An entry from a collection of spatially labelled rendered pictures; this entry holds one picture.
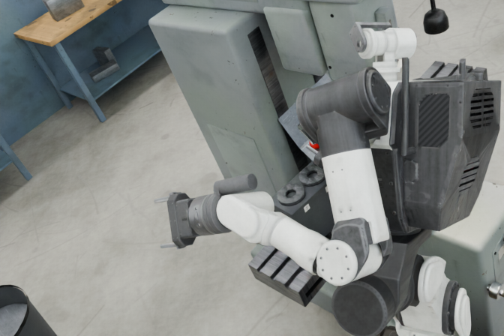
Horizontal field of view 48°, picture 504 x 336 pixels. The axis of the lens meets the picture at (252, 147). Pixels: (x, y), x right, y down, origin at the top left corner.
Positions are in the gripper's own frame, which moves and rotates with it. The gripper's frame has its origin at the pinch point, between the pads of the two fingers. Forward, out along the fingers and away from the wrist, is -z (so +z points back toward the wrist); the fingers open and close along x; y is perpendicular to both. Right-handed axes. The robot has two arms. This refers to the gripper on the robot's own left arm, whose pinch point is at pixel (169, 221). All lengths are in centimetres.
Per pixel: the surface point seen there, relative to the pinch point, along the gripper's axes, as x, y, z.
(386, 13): 51, -66, 35
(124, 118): 101, -235, -289
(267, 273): -21, -56, -17
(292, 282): -24, -56, -8
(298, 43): 52, -66, 3
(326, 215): -6, -69, 1
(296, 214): -4, -54, -1
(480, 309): -49, -126, 25
